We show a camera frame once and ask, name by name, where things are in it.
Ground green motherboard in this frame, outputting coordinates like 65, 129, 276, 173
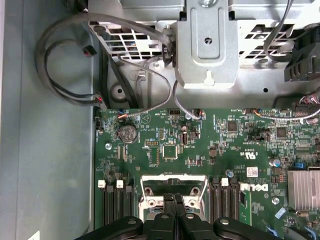
94, 107, 320, 240

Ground black plastic disk bay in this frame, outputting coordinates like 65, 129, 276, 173
283, 22, 320, 83

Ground metal socket cover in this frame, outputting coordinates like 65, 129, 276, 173
139, 173, 210, 210

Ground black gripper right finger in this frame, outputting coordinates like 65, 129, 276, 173
174, 194, 278, 240

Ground black PC case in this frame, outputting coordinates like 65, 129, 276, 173
0, 0, 320, 240

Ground thin grey wire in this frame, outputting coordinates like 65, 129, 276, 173
118, 54, 173, 118
172, 79, 201, 120

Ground silver chipset heatsink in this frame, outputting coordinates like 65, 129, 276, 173
286, 169, 320, 211

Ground silver metal drive bracket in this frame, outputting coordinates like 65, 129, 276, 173
174, 0, 239, 90

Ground silver coin battery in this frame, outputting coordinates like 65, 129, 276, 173
117, 124, 138, 144

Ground thick black cable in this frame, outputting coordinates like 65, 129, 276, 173
46, 38, 103, 103
36, 12, 176, 108

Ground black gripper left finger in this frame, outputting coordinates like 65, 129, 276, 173
79, 193, 177, 240

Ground RAM slot white clips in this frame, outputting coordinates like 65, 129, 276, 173
97, 179, 106, 226
115, 179, 125, 226
219, 177, 230, 221

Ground perforated metal drive cage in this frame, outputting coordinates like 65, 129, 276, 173
88, 0, 320, 76

